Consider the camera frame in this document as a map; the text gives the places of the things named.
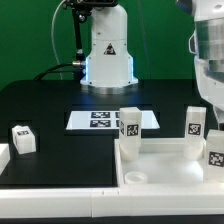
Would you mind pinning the white square tabletop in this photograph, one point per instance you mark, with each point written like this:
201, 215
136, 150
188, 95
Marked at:
163, 162

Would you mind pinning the white sheet with tags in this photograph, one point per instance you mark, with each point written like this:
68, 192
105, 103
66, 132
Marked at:
106, 120

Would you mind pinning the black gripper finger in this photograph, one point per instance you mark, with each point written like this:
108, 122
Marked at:
219, 115

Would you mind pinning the white left fence piece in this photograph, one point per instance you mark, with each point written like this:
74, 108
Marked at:
4, 156

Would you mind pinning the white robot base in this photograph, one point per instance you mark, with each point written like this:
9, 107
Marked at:
109, 66

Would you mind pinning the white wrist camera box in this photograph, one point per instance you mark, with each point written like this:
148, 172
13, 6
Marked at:
191, 44

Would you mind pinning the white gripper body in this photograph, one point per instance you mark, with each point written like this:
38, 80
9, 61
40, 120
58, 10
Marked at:
210, 89

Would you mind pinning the black camera stand pole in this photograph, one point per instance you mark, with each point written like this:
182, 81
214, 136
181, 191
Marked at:
81, 10

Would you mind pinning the white front fence bar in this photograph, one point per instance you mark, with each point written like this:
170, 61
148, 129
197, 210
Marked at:
146, 200

